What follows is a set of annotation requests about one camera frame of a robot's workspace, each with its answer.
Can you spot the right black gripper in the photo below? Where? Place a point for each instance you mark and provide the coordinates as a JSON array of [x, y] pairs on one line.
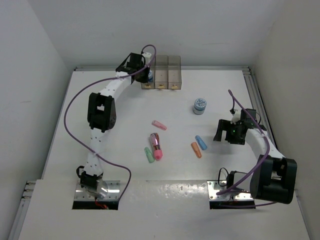
[[224, 125]]

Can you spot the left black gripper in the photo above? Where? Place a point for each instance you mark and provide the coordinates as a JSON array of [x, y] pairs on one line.
[[145, 78]]

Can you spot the blue ink jar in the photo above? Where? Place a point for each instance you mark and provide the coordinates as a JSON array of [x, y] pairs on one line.
[[150, 76], [199, 106]]

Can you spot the blue highlighter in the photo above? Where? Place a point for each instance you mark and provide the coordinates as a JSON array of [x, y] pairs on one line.
[[201, 143]]

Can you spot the orange highlighter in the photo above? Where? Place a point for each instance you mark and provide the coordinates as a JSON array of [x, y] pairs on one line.
[[196, 150]]

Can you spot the pink highlighter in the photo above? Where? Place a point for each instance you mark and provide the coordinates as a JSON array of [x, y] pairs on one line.
[[159, 125]]

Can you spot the pink capped marker tube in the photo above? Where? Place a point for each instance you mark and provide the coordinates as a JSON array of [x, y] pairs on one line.
[[156, 147]]

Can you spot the green highlighter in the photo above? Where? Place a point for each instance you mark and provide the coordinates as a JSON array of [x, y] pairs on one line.
[[149, 155]]

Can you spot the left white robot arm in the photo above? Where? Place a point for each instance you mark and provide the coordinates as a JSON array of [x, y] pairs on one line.
[[101, 114]]

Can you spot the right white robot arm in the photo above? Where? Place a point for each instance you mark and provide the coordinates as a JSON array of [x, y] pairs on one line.
[[273, 177]]

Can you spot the middle clear storage bin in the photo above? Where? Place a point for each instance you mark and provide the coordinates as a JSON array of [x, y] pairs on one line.
[[161, 72]]

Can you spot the clear storage bin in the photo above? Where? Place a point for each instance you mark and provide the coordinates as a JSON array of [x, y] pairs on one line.
[[161, 72], [174, 72], [150, 85]]

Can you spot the left clear storage bin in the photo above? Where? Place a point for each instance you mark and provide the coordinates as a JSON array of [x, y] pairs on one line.
[[150, 85]]

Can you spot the right clear storage bin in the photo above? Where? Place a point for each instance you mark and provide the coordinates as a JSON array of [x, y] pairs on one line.
[[174, 72]]

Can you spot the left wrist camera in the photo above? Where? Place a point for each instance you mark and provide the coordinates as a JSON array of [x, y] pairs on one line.
[[147, 57]]

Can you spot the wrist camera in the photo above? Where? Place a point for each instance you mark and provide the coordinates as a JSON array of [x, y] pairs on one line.
[[236, 116], [147, 57]]

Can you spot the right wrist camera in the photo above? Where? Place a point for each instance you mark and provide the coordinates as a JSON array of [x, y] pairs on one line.
[[236, 116]]

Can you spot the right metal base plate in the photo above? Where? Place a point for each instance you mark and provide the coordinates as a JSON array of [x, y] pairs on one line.
[[233, 196]]

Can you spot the metal base plate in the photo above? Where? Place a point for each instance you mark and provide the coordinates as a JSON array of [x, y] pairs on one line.
[[106, 190], [233, 196]]

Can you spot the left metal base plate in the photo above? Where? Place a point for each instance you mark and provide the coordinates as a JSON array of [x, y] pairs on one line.
[[106, 190]]

